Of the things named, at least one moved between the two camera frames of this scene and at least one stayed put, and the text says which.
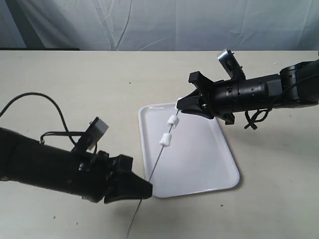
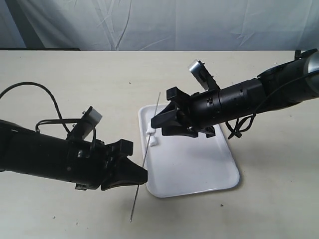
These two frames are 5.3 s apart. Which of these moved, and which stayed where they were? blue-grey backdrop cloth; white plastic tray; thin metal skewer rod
Moved: thin metal skewer rod
Stayed: blue-grey backdrop cloth; white plastic tray
